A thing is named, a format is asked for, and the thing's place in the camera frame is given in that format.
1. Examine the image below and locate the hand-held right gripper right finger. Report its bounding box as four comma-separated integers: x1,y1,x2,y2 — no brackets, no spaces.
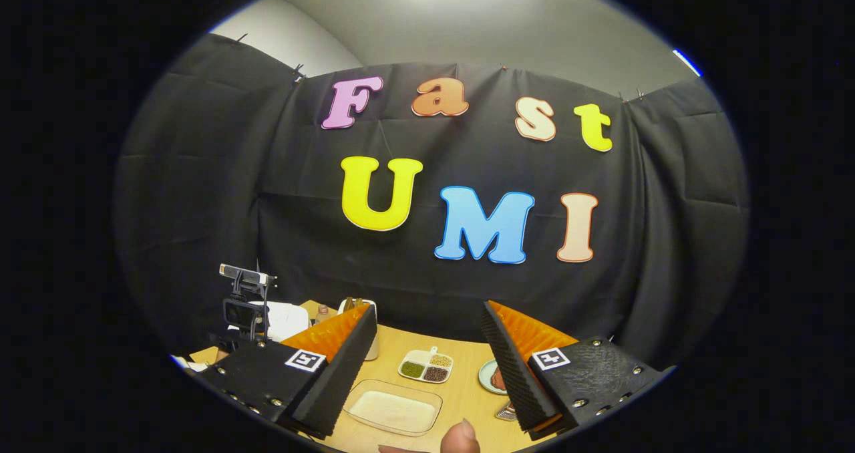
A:
481,299,671,442

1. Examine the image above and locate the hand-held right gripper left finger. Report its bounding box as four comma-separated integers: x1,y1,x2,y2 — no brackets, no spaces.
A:
199,303,379,440

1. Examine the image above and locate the white rice cooker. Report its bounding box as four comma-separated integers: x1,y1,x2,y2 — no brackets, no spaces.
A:
266,301,312,342

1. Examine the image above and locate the clear tray of white rice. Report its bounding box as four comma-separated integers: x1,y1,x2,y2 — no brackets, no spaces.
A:
342,379,443,437

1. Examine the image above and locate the pale green plate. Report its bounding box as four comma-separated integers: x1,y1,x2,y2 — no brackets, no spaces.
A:
478,359,510,396

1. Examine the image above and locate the white toaster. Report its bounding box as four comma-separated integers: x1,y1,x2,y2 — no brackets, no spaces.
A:
337,297,380,361

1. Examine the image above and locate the white sectioned grain dish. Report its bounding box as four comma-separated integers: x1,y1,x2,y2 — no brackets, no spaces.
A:
398,346,454,384

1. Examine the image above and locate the black backdrop cloth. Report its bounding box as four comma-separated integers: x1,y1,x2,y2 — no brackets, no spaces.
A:
114,33,749,373

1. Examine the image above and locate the ceiling light panel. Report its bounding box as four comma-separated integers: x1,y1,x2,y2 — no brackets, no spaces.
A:
671,48,703,78

